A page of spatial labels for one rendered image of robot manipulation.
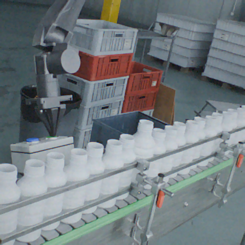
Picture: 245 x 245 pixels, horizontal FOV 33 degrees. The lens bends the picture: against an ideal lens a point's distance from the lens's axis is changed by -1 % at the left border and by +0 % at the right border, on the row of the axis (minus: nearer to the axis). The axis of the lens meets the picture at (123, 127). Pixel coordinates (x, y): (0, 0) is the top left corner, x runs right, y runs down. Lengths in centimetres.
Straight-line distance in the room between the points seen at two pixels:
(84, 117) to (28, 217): 276
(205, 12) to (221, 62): 492
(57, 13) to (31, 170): 41
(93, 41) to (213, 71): 473
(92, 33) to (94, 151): 256
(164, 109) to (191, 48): 372
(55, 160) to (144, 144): 28
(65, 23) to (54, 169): 38
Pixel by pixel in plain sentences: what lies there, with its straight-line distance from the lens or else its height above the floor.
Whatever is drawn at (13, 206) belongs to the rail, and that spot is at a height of 111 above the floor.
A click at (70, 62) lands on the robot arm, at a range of 96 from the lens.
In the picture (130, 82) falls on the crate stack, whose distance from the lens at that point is 407.
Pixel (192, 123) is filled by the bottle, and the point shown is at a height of 116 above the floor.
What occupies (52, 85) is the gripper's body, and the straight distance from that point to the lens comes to 101.
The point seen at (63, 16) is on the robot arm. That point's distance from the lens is 102.
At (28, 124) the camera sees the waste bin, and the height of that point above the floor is 44.
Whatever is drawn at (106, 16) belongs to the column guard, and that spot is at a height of 48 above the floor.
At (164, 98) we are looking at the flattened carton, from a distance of 460.
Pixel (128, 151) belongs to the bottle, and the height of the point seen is 114.
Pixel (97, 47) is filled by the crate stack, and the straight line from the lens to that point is 339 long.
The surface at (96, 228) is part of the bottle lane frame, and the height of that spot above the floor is 98.
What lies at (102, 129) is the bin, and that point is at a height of 92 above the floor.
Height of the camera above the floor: 152
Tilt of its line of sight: 20 degrees down
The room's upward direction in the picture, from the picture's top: 12 degrees clockwise
